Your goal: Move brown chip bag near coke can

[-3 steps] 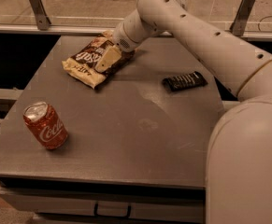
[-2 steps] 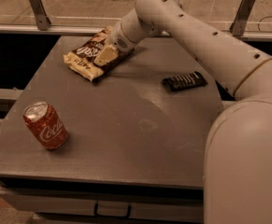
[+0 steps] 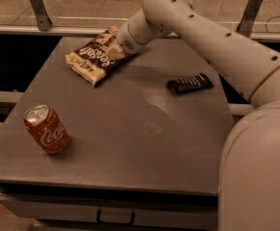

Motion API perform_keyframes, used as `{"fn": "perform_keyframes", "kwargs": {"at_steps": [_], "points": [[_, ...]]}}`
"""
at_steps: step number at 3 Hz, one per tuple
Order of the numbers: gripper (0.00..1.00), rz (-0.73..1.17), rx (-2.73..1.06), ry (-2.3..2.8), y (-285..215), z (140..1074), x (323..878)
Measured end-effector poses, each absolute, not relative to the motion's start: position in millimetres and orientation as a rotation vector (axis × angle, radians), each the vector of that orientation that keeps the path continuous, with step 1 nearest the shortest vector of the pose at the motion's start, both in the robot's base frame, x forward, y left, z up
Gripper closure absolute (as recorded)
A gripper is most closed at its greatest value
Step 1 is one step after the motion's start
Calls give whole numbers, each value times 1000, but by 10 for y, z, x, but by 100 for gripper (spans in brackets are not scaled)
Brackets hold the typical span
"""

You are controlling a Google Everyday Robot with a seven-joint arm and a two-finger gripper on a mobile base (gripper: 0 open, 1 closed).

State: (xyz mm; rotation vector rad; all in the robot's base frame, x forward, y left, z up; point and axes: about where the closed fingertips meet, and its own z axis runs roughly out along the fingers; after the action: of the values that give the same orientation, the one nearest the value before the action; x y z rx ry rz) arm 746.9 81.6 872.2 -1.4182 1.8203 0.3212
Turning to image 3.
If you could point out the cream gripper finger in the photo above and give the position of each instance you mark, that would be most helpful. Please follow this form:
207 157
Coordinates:
115 53

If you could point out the brown chip bag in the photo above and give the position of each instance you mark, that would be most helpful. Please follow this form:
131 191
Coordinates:
91 60

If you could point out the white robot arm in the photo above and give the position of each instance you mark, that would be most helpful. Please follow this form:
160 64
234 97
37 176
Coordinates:
249 174

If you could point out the red coke can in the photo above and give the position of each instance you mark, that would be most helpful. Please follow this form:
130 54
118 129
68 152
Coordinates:
44 125

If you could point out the black snack bar wrapper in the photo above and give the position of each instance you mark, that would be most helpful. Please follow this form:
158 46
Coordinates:
190 84

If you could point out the left metal railing bracket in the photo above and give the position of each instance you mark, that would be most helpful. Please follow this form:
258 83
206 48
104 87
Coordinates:
43 20

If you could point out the metal railing bracket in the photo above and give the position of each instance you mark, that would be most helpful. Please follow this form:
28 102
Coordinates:
249 15
43 20

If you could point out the right metal railing bracket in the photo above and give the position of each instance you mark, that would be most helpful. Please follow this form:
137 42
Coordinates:
249 15

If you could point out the grey drawer with handle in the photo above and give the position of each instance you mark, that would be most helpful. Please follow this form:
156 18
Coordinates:
103 214

